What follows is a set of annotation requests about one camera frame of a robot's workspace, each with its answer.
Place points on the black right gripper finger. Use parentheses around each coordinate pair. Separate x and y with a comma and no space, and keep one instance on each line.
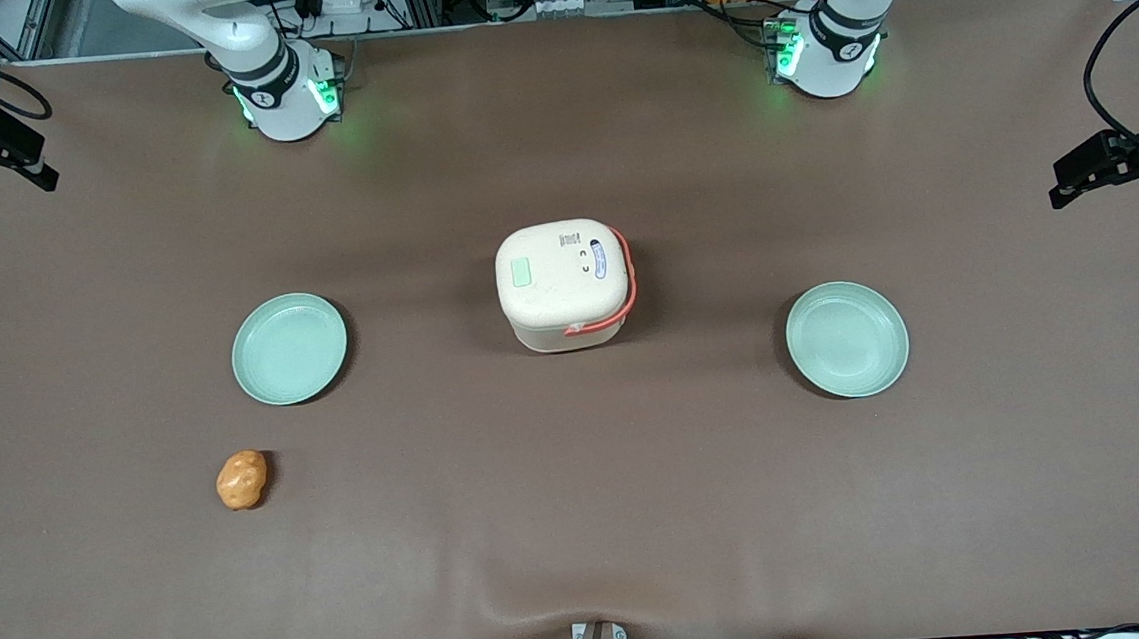
(42,176)

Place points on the white power strip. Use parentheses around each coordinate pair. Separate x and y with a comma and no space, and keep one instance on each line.
(339,0)

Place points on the brown table mat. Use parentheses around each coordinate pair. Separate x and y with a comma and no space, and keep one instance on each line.
(583,519)

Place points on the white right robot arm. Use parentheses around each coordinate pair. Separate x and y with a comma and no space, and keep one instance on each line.
(282,109)

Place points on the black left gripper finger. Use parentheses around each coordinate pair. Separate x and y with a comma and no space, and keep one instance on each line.
(1065,196)

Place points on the orange toy potato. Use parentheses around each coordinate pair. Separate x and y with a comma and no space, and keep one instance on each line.
(241,480)

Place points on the pale green plate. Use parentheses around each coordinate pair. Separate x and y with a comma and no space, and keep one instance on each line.
(289,349)
(847,340)

